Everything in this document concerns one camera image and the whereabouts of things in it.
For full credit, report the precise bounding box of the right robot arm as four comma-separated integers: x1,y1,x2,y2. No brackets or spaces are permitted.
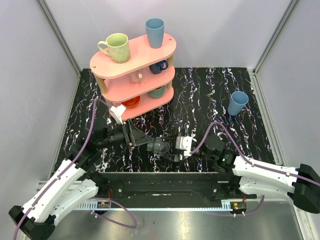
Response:
194,133,320,214

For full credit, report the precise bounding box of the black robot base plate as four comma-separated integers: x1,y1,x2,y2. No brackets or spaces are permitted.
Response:
79,172,258,201

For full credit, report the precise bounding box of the pink mug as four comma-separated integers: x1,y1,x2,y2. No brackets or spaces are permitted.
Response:
129,71,143,84

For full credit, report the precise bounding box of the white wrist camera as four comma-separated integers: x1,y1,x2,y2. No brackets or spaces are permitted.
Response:
109,104,127,125
175,136,197,157

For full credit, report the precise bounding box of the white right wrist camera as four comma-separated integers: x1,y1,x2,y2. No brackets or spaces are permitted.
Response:
175,136,197,157

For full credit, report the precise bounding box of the blue tumbler on table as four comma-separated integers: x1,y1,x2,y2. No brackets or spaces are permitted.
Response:
227,91,249,116

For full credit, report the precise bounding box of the pink three-tier shelf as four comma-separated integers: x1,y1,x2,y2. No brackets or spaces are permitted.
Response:
89,33,177,121

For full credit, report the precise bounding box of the teal speckled cup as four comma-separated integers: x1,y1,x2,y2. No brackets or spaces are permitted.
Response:
147,85,166,99

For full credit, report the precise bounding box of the green mug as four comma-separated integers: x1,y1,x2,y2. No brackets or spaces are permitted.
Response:
97,33,131,64

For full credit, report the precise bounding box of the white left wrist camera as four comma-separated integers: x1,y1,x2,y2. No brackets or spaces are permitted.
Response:
109,104,127,125

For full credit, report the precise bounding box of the blue tumbler on shelf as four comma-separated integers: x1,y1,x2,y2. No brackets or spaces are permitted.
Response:
145,18,165,49

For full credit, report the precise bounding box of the dark blue mug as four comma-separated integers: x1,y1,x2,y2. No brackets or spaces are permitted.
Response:
149,60,169,75

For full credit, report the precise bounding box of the orange bowl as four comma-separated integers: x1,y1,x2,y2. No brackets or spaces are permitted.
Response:
121,96,141,108

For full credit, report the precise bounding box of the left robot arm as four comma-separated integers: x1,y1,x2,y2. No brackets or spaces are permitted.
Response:
8,121,152,240

